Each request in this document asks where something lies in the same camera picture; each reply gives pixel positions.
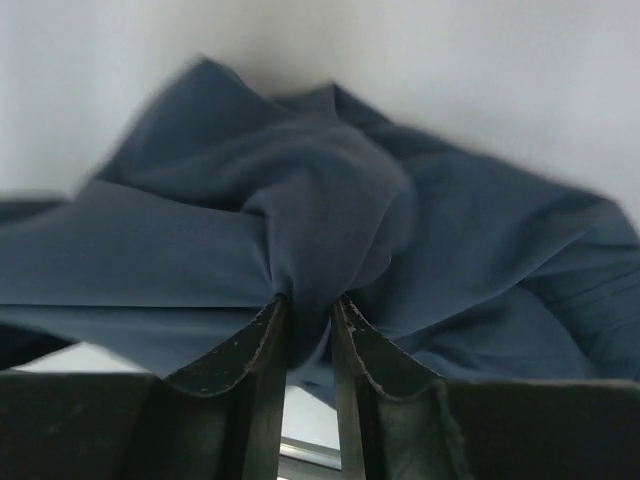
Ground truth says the blue tank top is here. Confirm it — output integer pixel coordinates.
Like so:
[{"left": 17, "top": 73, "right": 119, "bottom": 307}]
[{"left": 1, "top": 60, "right": 639, "bottom": 403}]

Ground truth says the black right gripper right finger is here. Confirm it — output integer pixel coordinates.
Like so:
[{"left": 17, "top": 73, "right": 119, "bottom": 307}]
[{"left": 331, "top": 296, "right": 470, "bottom": 479}]

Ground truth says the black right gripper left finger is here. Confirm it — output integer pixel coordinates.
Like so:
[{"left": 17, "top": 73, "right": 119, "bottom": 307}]
[{"left": 124, "top": 296, "right": 288, "bottom": 479}]

